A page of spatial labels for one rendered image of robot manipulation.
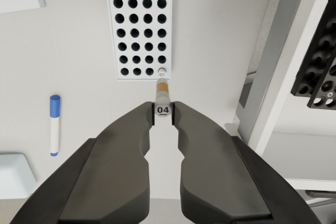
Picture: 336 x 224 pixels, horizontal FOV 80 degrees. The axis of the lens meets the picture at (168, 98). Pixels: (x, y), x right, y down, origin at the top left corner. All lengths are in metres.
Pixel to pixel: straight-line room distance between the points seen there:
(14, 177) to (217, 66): 0.44
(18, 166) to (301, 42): 0.51
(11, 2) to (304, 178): 0.44
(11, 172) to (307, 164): 0.50
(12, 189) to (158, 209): 1.56
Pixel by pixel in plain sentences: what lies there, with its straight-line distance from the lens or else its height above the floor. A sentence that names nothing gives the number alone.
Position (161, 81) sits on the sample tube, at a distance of 0.17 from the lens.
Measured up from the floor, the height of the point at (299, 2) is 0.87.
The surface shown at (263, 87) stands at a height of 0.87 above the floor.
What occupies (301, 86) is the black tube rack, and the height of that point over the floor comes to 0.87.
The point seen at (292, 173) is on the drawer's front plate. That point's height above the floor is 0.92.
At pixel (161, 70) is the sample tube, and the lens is 0.30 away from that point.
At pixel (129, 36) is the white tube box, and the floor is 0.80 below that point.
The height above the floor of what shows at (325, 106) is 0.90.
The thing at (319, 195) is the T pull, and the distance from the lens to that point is 0.37.
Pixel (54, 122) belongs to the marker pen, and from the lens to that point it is 0.43.
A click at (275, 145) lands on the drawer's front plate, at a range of 0.34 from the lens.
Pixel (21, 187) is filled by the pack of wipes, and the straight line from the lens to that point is 0.54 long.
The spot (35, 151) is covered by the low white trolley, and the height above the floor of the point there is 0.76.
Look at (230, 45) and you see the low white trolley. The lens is 0.36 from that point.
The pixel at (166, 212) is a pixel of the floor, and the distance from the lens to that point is 2.02.
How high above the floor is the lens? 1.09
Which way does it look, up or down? 62 degrees down
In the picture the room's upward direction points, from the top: 176 degrees clockwise
